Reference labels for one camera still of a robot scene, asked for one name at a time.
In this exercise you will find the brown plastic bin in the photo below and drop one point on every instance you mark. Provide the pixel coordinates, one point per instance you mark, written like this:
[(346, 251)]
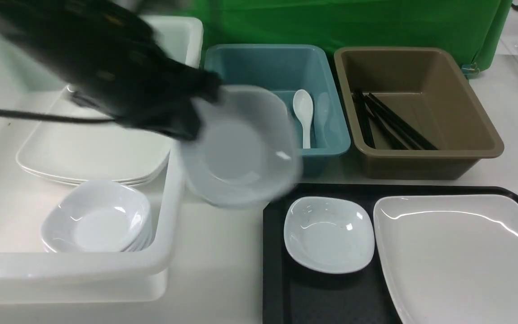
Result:
[(426, 88)]

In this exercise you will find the teal plastic bin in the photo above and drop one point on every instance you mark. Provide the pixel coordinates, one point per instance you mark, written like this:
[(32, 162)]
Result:
[(283, 70)]

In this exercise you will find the black chopstick in bin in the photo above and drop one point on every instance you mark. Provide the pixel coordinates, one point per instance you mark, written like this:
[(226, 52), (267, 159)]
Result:
[(363, 118), (392, 132), (419, 139)]

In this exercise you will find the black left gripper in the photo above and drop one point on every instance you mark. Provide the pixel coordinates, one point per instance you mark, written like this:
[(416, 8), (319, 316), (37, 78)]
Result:
[(105, 50)]

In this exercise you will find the large white square plate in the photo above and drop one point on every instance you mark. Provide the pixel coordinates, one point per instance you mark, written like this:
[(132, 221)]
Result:
[(450, 259)]

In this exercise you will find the white plate stack top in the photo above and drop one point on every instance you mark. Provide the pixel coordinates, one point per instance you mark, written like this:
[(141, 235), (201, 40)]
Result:
[(75, 153)]

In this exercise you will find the white spoon right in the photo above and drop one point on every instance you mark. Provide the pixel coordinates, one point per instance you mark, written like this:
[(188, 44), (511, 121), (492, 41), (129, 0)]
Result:
[(303, 107)]

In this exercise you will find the green cloth backdrop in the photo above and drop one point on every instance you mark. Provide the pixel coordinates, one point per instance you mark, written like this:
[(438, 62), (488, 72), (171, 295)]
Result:
[(469, 30)]

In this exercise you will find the black serving tray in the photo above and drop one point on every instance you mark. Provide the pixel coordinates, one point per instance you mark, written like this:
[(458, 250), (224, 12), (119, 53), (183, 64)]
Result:
[(293, 294)]

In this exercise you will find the white square bowl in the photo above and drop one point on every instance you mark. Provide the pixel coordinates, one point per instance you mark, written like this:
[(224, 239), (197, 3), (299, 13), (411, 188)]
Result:
[(247, 151), (329, 235)]

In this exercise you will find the white bowl stack top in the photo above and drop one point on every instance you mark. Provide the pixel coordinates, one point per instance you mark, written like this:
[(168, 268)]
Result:
[(99, 216)]

